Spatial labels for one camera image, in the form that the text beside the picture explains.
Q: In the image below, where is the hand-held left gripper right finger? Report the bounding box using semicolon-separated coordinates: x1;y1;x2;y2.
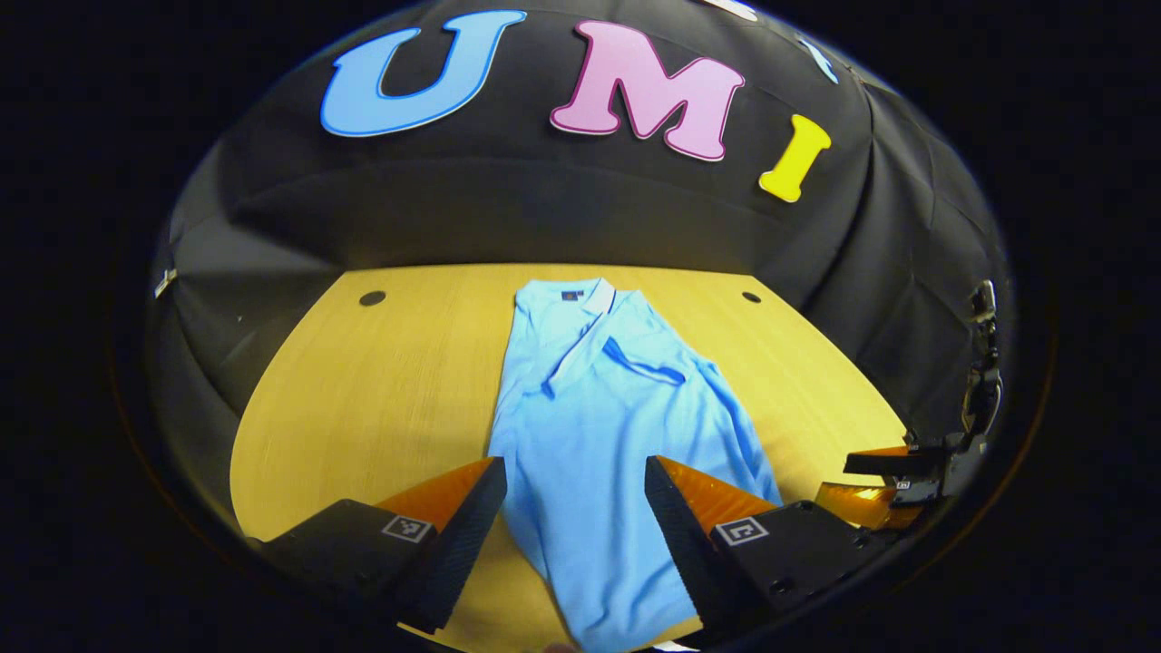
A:
644;455;894;647

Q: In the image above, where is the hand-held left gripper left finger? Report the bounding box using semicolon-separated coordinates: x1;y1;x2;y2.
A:
245;456;509;636

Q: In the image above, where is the light blue T-shirt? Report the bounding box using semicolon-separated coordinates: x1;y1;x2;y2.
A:
487;278;784;653

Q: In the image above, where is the black backdrop cloth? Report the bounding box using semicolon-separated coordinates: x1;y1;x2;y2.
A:
145;0;1012;536

